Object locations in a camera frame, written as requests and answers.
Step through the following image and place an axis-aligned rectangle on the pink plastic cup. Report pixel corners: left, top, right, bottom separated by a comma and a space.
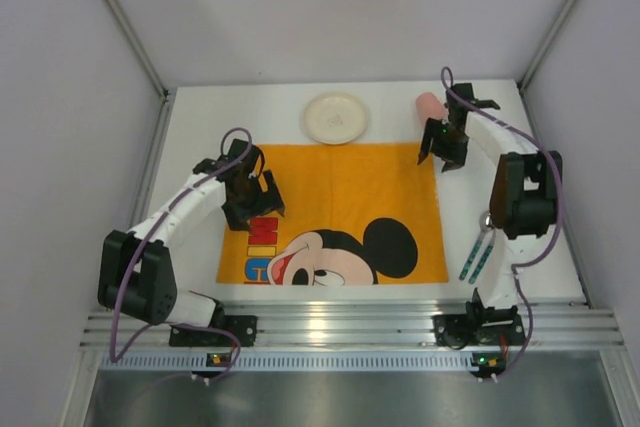
415, 92, 448, 125

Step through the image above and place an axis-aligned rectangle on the orange Mickey Mouse placemat cloth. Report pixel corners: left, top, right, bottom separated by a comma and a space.
217, 143, 449, 287

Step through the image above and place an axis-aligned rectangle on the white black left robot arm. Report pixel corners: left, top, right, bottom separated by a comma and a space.
97, 139, 285, 327

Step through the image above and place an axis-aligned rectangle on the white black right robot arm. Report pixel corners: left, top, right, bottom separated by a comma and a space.
415, 82, 564, 309

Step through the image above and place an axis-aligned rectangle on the cream round plate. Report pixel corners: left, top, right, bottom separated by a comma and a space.
301, 92, 370, 145

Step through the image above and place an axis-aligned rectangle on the teal handled fork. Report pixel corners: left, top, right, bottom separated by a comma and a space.
458, 230, 488, 281

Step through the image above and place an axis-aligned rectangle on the teal handled spoon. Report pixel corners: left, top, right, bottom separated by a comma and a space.
468, 211, 496, 284

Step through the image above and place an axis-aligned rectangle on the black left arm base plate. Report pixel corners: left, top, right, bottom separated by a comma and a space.
169, 314, 257, 348

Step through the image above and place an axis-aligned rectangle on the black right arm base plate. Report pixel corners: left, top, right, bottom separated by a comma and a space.
433, 314, 525, 350

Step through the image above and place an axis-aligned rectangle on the slotted grey cable duct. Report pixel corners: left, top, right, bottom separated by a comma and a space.
100, 351, 504, 372

